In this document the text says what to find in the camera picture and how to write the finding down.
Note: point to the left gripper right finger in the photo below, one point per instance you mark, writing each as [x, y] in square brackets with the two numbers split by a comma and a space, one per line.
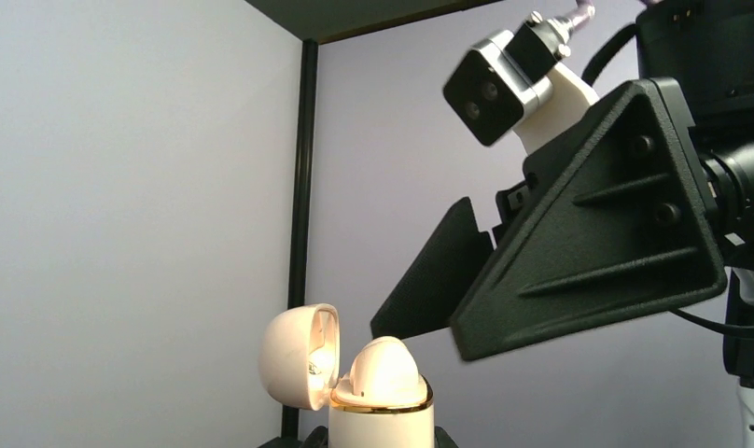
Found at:
[443, 439]

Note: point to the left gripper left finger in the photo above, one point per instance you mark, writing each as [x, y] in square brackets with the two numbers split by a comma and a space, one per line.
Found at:
[317, 438]

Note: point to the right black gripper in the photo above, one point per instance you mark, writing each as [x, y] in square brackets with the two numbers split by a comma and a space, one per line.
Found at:
[612, 225]

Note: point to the beige square charging case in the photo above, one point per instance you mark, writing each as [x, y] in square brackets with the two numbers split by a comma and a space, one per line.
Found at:
[299, 367]

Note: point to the white earbud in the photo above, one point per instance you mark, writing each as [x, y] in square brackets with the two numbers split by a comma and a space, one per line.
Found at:
[385, 373]

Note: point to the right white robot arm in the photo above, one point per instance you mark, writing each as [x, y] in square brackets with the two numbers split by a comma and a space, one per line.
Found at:
[707, 47]

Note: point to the right black frame post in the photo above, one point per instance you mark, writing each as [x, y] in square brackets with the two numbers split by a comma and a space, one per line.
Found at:
[302, 192]

